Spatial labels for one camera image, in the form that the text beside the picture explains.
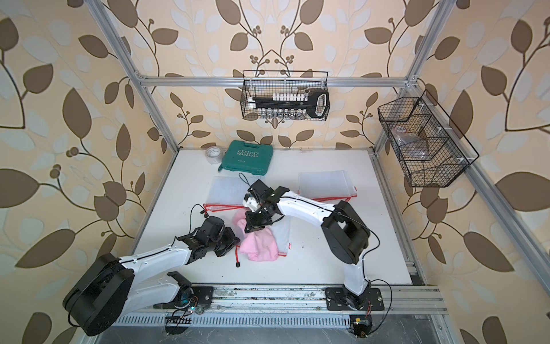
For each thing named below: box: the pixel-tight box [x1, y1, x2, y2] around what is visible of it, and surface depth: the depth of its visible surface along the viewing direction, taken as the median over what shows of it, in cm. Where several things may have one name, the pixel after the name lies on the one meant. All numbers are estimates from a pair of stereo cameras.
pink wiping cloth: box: [234, 209, 278, 262], surface depth 82 cm
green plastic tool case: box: [217, 139, 274, 176], surface depth 114 cm
